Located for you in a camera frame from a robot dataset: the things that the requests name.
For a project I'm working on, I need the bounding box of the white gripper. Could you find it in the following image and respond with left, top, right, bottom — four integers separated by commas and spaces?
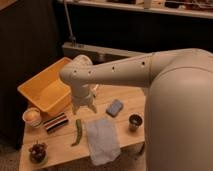
71, 84, 97, 115

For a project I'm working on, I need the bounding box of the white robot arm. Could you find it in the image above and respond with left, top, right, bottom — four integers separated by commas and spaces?
60, 48, 213, 171

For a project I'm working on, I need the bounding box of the striped black red white block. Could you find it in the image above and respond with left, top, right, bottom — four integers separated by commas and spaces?
43, 113, 69, 134

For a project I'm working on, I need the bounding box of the blue sponge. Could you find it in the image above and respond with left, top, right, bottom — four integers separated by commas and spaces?
106, 99, 123, 117

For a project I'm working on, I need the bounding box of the wooden table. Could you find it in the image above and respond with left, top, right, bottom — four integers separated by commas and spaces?
19, 85, 145, 171

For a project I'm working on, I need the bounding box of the yellow plastic bin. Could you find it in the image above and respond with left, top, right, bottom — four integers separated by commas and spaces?
18, 57, 71, 116

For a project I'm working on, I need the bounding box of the light blue cloth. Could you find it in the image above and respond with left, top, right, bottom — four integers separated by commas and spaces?
86, 118, 121, 166

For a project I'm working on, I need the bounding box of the white bowl with food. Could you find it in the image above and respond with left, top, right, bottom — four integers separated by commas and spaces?
22, 107, 42, 128

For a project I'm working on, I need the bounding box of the dark metal cup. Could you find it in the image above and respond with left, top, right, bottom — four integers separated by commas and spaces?
129, 114, 143, 132

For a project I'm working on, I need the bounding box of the metal pole stand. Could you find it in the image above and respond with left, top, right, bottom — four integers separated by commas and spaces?
63, 0, 76, 47

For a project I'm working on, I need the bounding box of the grey metal bench rail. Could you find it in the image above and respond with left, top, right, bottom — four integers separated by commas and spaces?
62, 42, 142, 63

